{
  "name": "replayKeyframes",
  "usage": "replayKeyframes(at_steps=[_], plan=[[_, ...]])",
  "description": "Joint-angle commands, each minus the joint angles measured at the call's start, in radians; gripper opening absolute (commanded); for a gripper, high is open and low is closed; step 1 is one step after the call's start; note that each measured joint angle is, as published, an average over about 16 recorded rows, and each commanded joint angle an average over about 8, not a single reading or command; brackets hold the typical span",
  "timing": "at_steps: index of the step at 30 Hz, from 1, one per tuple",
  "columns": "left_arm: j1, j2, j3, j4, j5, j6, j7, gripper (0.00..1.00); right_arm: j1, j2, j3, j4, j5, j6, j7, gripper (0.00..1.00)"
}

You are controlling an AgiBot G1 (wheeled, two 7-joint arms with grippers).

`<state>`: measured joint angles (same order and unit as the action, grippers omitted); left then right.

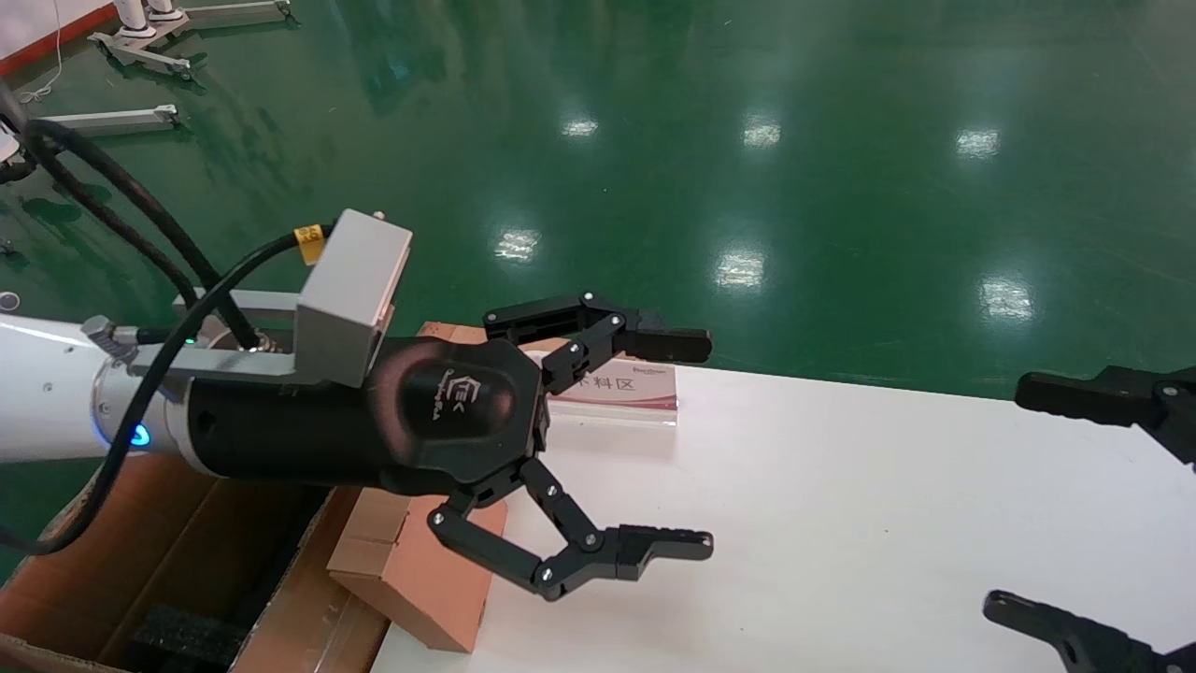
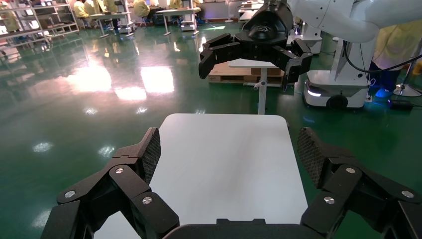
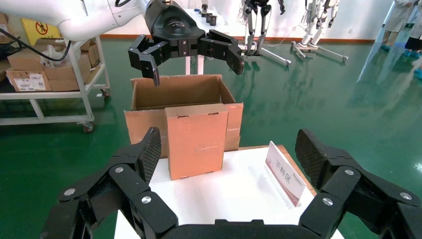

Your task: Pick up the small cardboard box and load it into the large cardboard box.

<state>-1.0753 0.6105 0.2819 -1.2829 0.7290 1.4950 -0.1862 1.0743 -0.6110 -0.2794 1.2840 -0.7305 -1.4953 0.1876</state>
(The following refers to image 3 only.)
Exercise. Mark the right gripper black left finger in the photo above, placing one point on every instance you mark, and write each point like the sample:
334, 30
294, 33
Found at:
132, 184

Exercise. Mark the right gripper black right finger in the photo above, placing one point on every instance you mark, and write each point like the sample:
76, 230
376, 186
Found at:
346, 188

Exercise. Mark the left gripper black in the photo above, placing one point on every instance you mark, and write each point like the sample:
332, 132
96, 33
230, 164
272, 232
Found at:
171, 26

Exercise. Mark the small cardboard box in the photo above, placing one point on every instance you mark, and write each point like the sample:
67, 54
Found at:
194, 142

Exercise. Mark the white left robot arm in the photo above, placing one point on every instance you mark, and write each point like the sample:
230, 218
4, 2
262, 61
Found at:
82, 19

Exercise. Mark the large open cardboard box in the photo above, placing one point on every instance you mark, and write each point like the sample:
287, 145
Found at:
141, 122

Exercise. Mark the brown cardboard box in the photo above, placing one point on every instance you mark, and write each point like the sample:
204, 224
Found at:
59, 80
90, 54
23, 59
3, 29

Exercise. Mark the cardboard box with shipping label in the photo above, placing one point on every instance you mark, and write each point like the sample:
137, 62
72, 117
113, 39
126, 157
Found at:
29, 80

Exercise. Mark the white metal table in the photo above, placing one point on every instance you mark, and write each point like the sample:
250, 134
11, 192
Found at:
221, 29

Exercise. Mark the acrylic sign with red print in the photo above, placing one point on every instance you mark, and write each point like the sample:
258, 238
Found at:
283, 171

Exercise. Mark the black humanoid robot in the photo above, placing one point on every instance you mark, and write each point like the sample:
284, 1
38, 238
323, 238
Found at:
265, 16

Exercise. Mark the grey metal robot stand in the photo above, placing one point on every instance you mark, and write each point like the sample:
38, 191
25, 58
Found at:
329, 54
277, 59

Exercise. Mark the white metal shelf cart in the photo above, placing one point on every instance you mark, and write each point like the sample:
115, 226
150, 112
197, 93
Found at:
49, 95

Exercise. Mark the clear plastic bag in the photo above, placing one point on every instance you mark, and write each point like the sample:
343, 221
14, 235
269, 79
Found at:
49, 52

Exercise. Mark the yellow warning sign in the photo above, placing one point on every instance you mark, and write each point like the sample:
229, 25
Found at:
39, 31

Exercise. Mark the person in white lab coat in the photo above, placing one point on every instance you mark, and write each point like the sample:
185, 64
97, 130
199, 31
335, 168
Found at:
417, 33
397, 16

